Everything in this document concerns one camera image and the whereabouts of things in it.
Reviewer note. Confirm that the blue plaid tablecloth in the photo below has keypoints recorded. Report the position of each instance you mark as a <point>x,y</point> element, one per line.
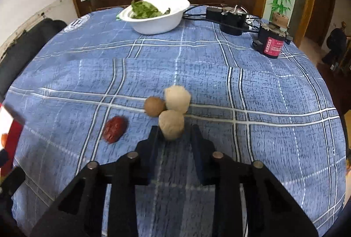
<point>252,107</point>

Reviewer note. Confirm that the cream yam piece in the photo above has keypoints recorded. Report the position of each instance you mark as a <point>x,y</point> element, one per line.
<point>177,98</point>

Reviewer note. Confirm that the cream yam chunk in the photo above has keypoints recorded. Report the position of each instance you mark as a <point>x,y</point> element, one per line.
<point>171,124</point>

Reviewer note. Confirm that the black power adapter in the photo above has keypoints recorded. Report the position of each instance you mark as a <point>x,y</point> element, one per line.
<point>231,21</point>

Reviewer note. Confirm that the orange kumquat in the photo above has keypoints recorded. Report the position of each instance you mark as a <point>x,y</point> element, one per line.
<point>4,138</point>

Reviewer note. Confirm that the cork topped small jar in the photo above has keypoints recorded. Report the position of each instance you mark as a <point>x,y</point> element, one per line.
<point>279,20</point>

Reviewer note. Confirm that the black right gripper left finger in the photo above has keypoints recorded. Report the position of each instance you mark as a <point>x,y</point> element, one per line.
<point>79,209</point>

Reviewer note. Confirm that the green leafy vegetables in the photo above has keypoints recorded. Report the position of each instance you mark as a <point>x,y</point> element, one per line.
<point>144,10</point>

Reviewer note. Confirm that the black sofa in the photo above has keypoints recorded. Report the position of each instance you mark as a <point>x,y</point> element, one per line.
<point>23,49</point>

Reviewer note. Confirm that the brown longan fruit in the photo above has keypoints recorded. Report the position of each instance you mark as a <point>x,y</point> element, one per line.
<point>154,106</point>

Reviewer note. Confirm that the white bowl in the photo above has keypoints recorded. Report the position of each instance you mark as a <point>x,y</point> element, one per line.
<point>157,25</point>

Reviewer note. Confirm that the red rimmed white tray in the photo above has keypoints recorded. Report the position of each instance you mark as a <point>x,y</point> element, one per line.
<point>13,127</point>

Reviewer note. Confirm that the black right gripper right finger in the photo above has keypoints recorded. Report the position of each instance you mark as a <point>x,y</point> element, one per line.
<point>249,199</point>

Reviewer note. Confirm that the red jujube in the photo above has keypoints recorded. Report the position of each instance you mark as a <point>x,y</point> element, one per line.
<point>114,129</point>

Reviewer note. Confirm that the brown wooden door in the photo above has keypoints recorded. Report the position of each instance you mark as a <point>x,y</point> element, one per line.
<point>320,20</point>

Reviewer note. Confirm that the black jar red label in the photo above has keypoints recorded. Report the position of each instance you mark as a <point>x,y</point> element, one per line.
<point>270,40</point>

